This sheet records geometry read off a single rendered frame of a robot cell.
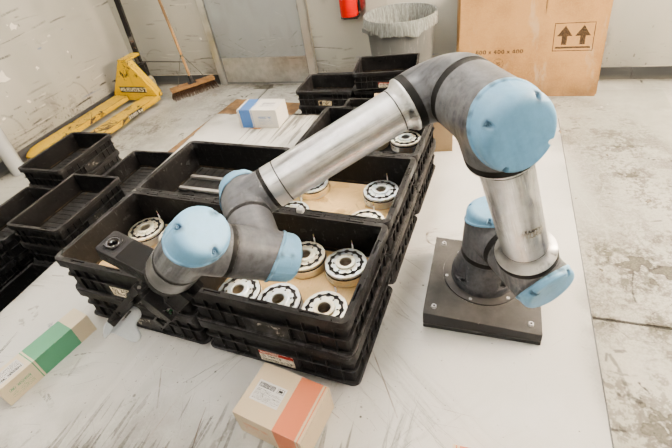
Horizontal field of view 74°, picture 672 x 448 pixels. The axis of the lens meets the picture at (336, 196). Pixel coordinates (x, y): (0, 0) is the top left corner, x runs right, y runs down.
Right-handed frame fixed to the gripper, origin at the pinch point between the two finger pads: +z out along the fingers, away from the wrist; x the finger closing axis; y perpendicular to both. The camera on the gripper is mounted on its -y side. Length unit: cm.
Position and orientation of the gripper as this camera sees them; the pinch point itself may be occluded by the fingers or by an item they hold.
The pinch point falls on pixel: (133, 300)
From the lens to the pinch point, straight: 90.3
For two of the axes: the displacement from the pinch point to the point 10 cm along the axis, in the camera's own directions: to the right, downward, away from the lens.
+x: 4.2, -5.9, 6.9
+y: 7.4, 6.6, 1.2
